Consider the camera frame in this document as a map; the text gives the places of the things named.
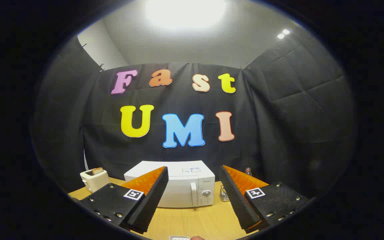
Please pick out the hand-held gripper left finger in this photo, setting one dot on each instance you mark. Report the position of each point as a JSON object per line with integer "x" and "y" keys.
{"x": 152, "y": 203}

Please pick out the white toaster oven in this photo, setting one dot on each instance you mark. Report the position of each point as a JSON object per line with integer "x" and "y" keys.
{"x": 182, "y": 190}

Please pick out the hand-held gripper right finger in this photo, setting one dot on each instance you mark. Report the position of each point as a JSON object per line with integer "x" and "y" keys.
{"x": 237, "y": 200}

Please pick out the small ceiling spotlight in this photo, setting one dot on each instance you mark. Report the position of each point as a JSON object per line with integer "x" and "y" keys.
{"x": 286, "y": 31}
{"x": 280, "y": 36}

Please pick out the clear bottle red label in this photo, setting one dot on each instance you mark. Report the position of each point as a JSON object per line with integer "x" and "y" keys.
{"x": 248, "y": 172}

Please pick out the white rectangular tray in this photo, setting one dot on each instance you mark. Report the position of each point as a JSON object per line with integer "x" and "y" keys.
{"x": 178, "y": 238}

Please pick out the toasted bread slice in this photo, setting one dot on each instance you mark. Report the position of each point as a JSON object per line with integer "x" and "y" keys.
{"x": 97, "y": 171}

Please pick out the cream toaster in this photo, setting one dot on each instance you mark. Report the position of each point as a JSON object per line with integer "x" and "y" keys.
{"x": 95, "y": 182}

